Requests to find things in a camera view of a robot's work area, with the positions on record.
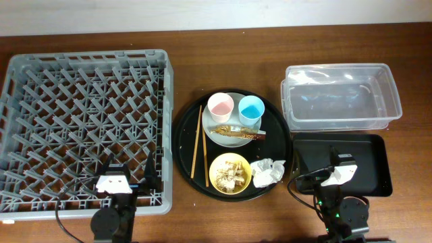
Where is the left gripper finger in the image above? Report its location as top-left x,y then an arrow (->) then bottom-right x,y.
144,151 -> 158,188
102,153 -> 115,175

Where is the white paper napkin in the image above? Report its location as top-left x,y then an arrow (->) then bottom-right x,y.
250,159 -> 286,188

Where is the wooden chopstick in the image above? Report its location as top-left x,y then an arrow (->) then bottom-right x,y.
202,125 -> 209,188
190,105 -> 203,179

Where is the food scraps pile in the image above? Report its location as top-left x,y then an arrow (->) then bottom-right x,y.
215,161 -> 246,193

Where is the yellow bowl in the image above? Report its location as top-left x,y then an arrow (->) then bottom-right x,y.
209,153 -> 252,195

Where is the light grey round plate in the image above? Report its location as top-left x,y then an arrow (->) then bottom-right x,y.
202,92 -> 263,148

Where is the brown gold snack wrapper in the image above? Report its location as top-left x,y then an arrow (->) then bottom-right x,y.
210,125 -> 266,140

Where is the blue plastic cup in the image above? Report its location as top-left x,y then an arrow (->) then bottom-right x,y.
238,95 -> 265,126

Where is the pink plastic cup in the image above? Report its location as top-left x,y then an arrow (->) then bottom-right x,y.
207,92 -> 234,123

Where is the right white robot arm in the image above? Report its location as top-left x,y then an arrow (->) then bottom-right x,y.
290,146 -> 369,243

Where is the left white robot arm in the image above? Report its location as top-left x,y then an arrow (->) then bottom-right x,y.
90,153 -> 158,242

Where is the grey plastic dishwasher rack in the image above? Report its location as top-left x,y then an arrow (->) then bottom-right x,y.
1,49 -> 173,221

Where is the round black serving tray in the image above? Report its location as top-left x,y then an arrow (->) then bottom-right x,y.
172,92 -> 292,202

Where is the black rectangular tray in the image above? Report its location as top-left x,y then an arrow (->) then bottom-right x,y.
293,133 -> 393,197

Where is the clear plastic storage bin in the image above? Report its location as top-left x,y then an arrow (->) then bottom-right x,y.
281,63 -> 402,132

